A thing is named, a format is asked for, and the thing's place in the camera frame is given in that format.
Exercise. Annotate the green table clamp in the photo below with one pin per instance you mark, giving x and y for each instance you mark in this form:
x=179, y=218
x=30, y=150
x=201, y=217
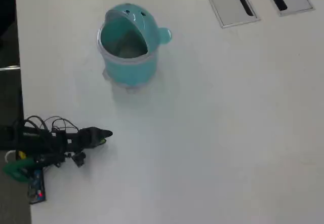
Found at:
x=17, y=169

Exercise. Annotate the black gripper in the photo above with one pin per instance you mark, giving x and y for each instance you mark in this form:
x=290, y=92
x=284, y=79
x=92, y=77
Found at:
x=84, y=139

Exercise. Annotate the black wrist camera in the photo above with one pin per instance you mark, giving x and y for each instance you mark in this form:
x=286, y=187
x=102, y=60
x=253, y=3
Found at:
x=79, y=158

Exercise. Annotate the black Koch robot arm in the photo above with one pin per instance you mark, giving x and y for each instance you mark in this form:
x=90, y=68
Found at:
x=33, y=143

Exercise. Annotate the silver metal bar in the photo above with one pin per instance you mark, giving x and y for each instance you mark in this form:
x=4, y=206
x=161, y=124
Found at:
x=10, y=68

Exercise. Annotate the teal frog-shaped bin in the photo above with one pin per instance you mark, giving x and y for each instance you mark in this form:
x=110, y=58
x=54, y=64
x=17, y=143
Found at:
x=131, y=56

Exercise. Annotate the blue controller circuit board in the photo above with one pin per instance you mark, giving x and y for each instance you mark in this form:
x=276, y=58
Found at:
x=38, y=188

